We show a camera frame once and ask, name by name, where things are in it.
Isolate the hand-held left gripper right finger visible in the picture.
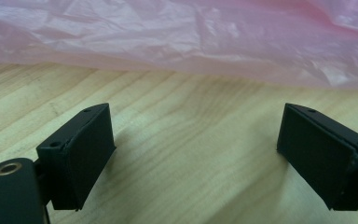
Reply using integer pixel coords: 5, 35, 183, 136
276, 103, 358, 212

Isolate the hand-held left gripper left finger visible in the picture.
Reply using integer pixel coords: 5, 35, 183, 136
35, 103, 117, 212

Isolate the pink plastic bag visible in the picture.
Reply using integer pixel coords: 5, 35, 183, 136
0, 0, 358, 91

